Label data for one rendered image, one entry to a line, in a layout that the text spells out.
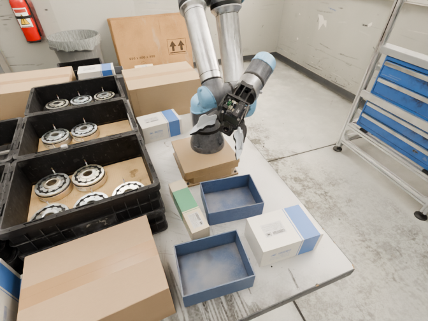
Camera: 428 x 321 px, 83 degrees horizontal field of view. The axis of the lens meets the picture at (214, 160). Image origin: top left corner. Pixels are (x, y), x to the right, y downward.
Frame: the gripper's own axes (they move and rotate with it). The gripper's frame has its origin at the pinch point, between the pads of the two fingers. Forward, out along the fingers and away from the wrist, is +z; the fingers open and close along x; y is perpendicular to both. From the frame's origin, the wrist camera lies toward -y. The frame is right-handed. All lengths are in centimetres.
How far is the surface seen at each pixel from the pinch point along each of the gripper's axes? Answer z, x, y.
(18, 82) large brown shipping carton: -2, -117, -49
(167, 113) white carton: -26, -38, -48
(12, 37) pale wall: -76, -309, -167
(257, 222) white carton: 8.6, 21.8, -14.8
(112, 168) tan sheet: 15.5, -31.8, -23.5
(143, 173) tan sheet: 11.8, -20.3, -21.6
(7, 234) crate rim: 44, -31, -1
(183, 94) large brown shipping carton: -42, -39, -51
